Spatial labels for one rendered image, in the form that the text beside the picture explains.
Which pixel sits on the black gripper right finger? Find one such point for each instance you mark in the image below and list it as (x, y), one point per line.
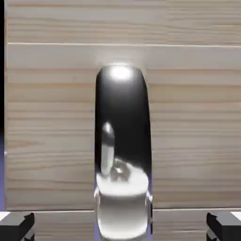
(224, 226)

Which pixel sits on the light wood cabinet door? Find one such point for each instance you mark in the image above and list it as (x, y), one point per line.
(64, 226)
(188, 122)

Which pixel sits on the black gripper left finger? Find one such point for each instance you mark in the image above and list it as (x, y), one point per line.
(15, 226)

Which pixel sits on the light wood cabinet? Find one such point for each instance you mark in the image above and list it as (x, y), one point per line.
(56, 22)

